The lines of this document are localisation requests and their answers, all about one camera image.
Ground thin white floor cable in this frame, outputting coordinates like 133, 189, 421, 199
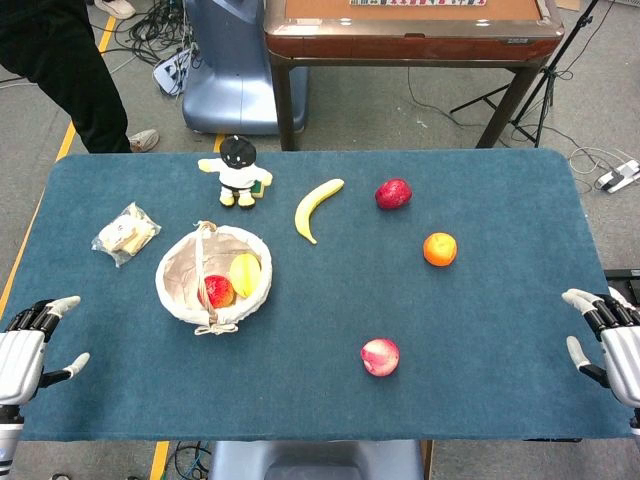
567, 146, 632, 176

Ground black tripod stand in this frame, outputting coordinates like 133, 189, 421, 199
449, 0, 601, 149

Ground black flat box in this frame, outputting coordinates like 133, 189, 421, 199
603, 268, 640, 307

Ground tangle of black floor cables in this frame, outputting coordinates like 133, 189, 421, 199
112, 0, 204, 69

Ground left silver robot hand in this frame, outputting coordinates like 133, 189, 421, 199
0, 294, 92, 407

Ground white sneaker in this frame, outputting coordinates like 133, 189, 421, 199
94, 0, 137, 20
128, 128, 161, 153

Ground person in black clothes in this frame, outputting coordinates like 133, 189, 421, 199
0, 0, 133, 154

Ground yellow banana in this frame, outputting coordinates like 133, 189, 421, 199
293, 178, 346, 246

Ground brown mahjong table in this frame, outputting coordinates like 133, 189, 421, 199
263, 0, 566, 152

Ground bright red apple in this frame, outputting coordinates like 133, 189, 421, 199
198, 275, 236, 309

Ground pale blue power strip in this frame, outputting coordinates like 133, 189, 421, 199
152, 47, 195, 97

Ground pink white peach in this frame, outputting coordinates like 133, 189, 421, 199
360, 338, 401, 378

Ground dark red fruit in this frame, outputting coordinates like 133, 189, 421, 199
374, 178, 414, 211

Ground orange fruit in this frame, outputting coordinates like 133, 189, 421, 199
422, 231, 459, 268

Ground blue table cloth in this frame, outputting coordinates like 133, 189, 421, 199
9, 148, 634, 444

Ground white power strip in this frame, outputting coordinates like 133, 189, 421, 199
594, 158, 640, 194

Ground grey blue own robot base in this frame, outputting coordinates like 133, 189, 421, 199
207, 439, 426, 480

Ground cables under table edge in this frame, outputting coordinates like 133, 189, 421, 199
168, 440, 214, 480

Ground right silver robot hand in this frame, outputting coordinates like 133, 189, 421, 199
561, 287, 640, 409

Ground black-headed plush doll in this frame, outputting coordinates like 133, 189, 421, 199
197, 134, 274, 210

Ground wicker basket with cloth liner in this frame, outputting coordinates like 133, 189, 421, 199
154, 219, 274, 337

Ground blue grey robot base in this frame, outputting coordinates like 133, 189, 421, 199
181, 0, 310, 137

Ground clear bag of bread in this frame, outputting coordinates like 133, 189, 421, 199
90, 201, 163, 269

